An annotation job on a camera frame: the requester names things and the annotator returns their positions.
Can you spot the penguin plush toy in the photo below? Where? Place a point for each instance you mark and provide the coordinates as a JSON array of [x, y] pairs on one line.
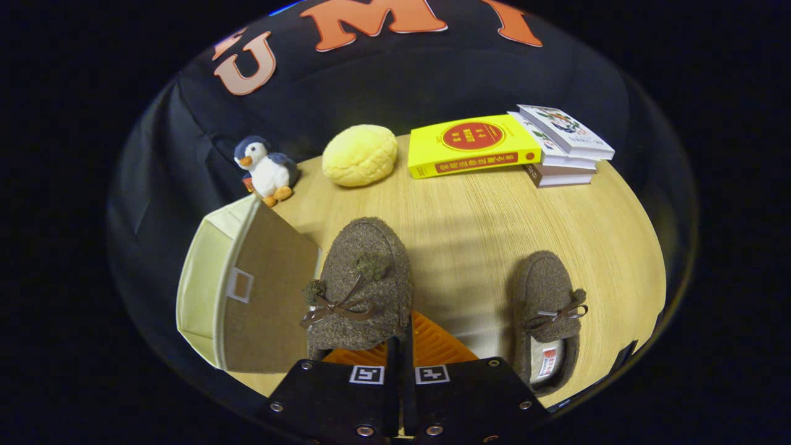
[[267, 173]]

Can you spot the beige fabric storage box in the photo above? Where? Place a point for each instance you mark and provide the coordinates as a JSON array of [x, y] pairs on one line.
[[266, 290]]

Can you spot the brown cover book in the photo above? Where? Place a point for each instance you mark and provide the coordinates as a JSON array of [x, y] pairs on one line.
[[559, 177]]

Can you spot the white illustrated book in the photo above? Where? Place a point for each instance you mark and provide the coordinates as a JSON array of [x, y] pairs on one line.
[[565, 131]]

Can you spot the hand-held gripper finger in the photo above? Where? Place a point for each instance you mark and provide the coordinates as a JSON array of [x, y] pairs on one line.
[[393, 383], [408, 383]]

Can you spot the yellow book with red circle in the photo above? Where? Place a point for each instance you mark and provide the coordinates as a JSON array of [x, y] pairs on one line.
[[469, 148]]

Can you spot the yellow bread shaped cushion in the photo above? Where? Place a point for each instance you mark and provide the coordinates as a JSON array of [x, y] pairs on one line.
[[359, 156]]

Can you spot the brown fuzzy shoe with bow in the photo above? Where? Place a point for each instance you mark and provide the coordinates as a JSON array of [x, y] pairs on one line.
[[364, 259], [544, 284]]

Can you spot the white paperback book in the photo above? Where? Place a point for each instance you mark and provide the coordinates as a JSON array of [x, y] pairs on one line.
[[556, 157]]

